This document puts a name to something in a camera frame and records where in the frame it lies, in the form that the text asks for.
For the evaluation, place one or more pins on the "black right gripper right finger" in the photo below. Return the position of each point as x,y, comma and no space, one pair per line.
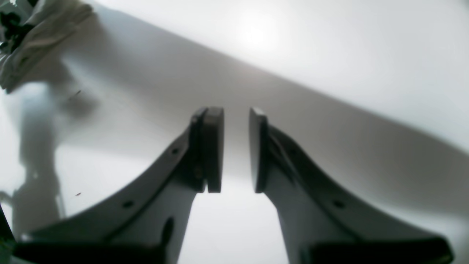
322,222

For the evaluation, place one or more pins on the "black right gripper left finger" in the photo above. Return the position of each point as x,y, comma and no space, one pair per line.
144,222

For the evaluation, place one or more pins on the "white cartoon print T-shirt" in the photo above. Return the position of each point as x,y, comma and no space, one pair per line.
30,29

